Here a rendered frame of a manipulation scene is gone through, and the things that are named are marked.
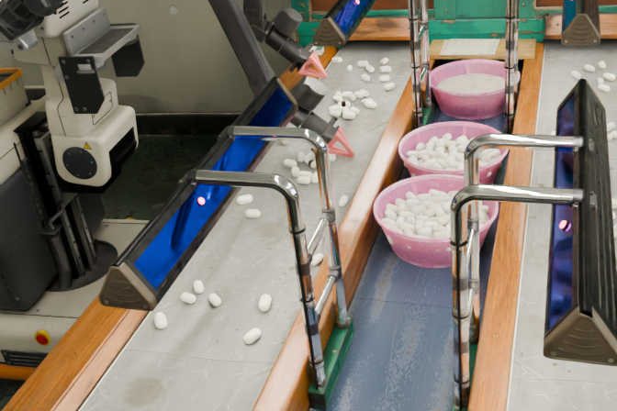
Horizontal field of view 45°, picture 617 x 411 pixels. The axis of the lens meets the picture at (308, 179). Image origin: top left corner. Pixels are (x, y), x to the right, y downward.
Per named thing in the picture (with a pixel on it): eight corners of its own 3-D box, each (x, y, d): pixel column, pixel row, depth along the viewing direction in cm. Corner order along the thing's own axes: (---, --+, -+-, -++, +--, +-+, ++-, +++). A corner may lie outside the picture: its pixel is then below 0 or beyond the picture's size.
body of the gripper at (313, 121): (340, 119, 193) (317, 102, 192) (330, 138, 184) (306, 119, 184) (326, 136, 196) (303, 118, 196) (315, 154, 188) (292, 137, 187)
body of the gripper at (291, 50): (314, 46, 224) (295, 30, 224) (304, 58, 216) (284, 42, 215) (303, 61, 228) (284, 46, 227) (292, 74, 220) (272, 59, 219)
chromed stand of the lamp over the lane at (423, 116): (355, 143, 213) (341, -13, 191) (372, 113, 229) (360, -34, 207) (422, 146, 207) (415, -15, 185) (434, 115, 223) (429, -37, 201)
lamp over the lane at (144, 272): (99, 307, 100) (85, 263, 96) (261, 108, 150) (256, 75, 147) (153, 314, 97) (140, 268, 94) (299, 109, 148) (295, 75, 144)
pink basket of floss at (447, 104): (462, 133, 211) (462, 102, 206) (411, 103, 232) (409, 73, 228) (538, 107, 219) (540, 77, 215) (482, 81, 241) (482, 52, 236)
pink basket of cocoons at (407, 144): (410, 213, 178) (409, 178, 174) (392, 161, 202) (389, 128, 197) (522, 197, 178) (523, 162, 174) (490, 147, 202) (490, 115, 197)
